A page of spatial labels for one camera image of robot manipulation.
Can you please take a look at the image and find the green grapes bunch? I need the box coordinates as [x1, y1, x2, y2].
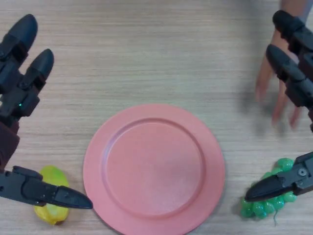
[239, 158, 298, 226]

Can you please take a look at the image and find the yellow starfruit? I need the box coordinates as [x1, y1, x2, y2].
[33, 165, 70, 226]

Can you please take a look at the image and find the pink round plate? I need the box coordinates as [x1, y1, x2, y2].
[82, 104, 225, 235]

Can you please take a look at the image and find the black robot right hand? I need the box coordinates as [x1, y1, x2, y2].
[244, 9, 313, 203]

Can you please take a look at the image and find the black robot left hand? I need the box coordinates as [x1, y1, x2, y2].
[0, 13, 94, 210]

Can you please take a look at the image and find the human forearm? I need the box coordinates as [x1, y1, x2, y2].
[280, 0, 313, 24]

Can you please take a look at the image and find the bare human hand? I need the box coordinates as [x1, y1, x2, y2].
[254, 30, 307, 130]

